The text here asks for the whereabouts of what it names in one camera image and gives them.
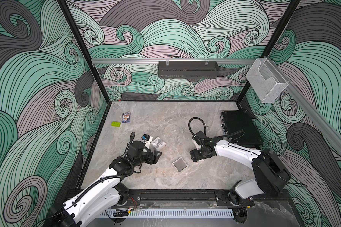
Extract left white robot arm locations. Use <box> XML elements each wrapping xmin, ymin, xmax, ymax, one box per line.
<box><xmin>44</xmin><ymin>132</ymin><xmax>162</xmax><ymax>227</ymax></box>

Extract blue playing card box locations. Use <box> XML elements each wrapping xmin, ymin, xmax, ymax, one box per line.
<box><xmin>121</xmin><ymin>112</ymin><xmax>131</xmax><ymax>123</ymax></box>

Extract black case on table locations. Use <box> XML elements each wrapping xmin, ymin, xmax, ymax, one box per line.
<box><xmin>220</xmin><ymin>110</ymin><xmax>263</xmax><ymax>148</ymax></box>

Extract green toy building brick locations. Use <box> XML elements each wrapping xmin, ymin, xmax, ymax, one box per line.
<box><xmin>111</xmin><ymin>121</ymin><xmax>121</xmax><ymax>127</ymax></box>

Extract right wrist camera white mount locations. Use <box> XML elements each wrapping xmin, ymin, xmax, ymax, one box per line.
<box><xmin>192</xmin><ymin>137</ymin><xmax>202</xmax><ymax>150</ymax></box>

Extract white slotted cable duct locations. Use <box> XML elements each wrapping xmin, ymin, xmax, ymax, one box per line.
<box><xmin>98</xmin><ymin>208</ymin><xmax>235</xmax><ymax>219</ymax></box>

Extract black wall tray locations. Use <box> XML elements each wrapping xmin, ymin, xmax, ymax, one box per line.
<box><xmin>158</xmin><ymin>61</ymin><xmax>220</xmax><ymax>79</ymax></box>

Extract clear acrylic wall holder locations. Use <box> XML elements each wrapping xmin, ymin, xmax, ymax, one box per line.
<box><xmin>246</xmin><ymin>57</ymin><xmax>289</xmax><ymax>104</ymax></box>

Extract aluminium wall rail back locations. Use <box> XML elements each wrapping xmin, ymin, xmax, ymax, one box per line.
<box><xmin>91</xmin><ymin>58</ymin><xmax>256</xmax><ymax>65</ymax></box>

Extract aluminium wall rail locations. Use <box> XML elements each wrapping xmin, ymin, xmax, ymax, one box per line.
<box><xmin>272</xmin><ymin>62</ymin><xmax>341</xmax><ymax>156</ymax></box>
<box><xmin>91</xmin><ymin>58</ymin><xmax>256</xmax><ymax>65</ymax></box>

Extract aluminium wall rail right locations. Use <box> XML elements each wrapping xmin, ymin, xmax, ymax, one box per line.
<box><xmin>272</xmin><ymin>62</ymin><xmax>341</xmax><ymax>156</ymax></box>

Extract right black corner post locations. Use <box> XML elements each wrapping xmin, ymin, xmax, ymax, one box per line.
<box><xmin>236</xmin><ymin>0</ymin><xmax>301</xmax><ymax>107</ymax></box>

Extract black corner frame post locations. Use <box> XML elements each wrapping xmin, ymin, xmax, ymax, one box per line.
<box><xmin>57</xmin><ymin>0</ymin><xmax>111</xmax><ymax>106</ymax></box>

